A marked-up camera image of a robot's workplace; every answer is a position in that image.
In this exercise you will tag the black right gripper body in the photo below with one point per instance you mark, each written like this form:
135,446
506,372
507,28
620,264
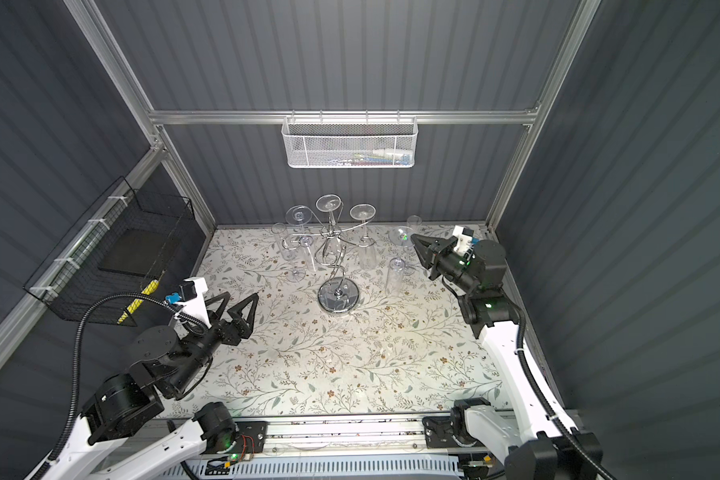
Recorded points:
450,262

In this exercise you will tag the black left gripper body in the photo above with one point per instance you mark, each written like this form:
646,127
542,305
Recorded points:
227,334

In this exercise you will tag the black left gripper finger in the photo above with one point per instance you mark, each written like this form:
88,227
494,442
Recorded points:
217,305
243,314

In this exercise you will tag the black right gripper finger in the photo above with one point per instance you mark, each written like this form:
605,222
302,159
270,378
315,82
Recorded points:
419,239
425,256

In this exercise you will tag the clear wine glass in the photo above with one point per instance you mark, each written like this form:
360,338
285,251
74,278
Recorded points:
330,204
398,270
401,235
280,233
299,243
364,214

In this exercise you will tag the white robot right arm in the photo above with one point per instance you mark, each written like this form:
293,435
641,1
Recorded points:
544,442

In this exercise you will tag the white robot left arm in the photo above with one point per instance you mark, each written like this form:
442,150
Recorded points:
162,365

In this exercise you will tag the chrome wine glass rack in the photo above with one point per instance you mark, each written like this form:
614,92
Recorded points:
339,294

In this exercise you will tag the yellow black tool in basket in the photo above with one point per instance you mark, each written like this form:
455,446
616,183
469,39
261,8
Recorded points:
133,303

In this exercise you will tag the items in white basket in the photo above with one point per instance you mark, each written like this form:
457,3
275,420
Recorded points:
374,158

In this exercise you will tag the black pad in basket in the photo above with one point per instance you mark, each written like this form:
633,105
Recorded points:
140,253

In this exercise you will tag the white ventilated cover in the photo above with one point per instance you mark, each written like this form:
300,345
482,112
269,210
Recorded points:
417,466

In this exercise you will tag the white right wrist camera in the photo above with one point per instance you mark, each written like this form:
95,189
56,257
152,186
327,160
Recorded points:
466,239

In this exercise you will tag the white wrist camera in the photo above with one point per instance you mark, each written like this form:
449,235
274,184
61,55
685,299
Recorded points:
190,298
466,239

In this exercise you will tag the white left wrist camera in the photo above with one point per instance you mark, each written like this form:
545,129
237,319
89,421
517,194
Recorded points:
190,298

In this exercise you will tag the black wire basket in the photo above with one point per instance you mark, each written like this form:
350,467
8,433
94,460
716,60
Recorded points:
69,280

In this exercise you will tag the white wire mesh basket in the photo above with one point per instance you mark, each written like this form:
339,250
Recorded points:
308,145

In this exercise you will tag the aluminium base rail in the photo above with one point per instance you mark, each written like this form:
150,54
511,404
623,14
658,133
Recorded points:
351,435

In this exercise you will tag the aluminium frame profile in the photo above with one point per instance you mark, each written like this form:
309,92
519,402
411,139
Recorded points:
76,115

